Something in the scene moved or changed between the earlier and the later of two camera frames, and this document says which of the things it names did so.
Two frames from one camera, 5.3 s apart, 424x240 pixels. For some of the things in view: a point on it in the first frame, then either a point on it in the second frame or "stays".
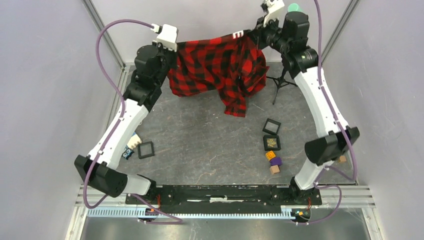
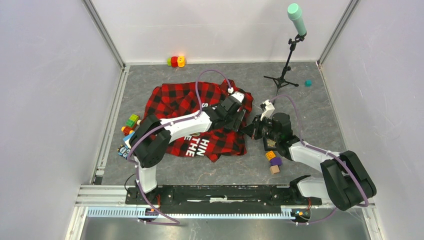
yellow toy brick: (270, 155) stays
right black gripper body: (266, 36) → (262, 128)
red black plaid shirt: (231, 66) → (172, 100)
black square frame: (265, 137) stays
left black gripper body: (168, 57) → (232, 122)
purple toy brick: (276, 161) stays
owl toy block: (127, 153) stays
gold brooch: (271, 142) stays
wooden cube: (274, 169) stays
